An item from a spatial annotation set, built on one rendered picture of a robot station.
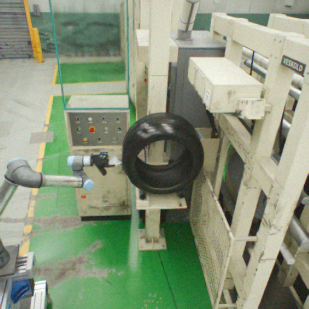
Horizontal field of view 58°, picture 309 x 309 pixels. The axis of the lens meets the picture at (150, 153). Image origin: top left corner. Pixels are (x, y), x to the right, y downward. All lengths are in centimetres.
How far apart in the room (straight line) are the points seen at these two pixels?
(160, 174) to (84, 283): 116
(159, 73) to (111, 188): 133
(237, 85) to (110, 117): 135
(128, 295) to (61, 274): 63
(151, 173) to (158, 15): 110
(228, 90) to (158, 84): 69
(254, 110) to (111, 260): 193
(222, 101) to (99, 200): 186
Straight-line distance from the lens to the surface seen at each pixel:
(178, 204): 211
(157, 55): 196
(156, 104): 205
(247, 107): 141
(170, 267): 275
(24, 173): 174
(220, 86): 142
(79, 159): 194
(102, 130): 256
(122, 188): 284
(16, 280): 208
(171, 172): 219
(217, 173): 238
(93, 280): 269
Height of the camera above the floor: 217
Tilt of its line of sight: 31 degrees down
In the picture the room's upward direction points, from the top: 2 degrees clockwise
